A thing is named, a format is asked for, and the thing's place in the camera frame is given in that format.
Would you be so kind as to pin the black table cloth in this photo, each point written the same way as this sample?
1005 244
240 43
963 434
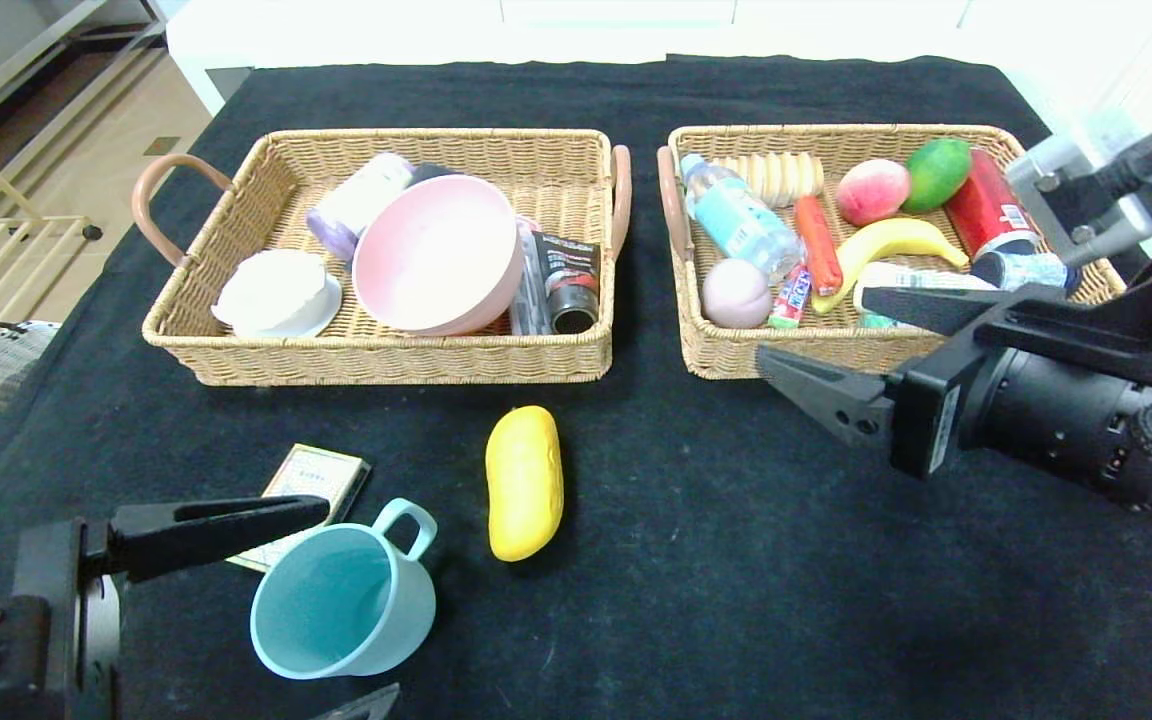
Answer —
636 550

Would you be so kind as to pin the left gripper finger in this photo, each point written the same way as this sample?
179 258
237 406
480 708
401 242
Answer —
371 705

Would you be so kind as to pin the red soda can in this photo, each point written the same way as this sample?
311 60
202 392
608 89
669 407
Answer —
986 205

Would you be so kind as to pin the white ceramic dish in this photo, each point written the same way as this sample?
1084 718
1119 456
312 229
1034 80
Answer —
276 293

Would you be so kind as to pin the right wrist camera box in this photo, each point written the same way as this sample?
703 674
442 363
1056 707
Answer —
1046 190

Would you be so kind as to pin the ridged bread loaf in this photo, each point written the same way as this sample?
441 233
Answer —
786 175

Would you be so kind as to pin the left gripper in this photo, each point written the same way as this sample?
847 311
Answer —
44 580

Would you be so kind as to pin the white cabinet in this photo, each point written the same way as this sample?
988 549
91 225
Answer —
336 30

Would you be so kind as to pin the water bottle blue cap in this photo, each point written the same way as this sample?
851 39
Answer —
736 215

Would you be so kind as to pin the green mango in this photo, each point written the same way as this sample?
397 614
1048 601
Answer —
938 172

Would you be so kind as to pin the yellow banana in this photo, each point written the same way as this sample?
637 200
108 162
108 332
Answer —
886 242

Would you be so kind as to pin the orange sausage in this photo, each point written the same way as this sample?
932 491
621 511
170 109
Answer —
816 245

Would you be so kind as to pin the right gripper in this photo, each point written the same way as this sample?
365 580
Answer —
932 415

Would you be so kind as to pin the black packaged item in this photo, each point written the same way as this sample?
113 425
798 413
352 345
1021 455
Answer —
566 265

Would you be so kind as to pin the red peach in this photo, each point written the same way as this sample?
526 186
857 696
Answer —
873 192

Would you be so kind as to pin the white bottle purple cap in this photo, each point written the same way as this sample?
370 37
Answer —
361 203

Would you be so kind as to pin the wicker basket holding food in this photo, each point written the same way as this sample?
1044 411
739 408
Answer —
736 350

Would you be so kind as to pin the small silver jar black cap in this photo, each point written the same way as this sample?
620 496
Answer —
1031 270

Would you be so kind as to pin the pale pink peach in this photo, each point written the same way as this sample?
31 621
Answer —
736 295

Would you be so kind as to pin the pink bowl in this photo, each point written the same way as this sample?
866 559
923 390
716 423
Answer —
436 258

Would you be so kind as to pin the teal plastic mug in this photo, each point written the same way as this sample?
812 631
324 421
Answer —
336 600

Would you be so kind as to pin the red candy pack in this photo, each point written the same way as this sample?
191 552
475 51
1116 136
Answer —
789 298

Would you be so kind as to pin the grey shelf unit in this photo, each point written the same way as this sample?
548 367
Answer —
36 45

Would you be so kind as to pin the playing card box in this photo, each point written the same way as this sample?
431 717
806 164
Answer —
321 470

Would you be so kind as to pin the white milk drink bottle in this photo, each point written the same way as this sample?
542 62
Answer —
911 275

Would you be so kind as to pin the wicker basket holding pink bowl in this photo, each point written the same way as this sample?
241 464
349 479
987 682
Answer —
386 365

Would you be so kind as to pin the yellow mango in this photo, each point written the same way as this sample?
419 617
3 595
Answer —
524 485

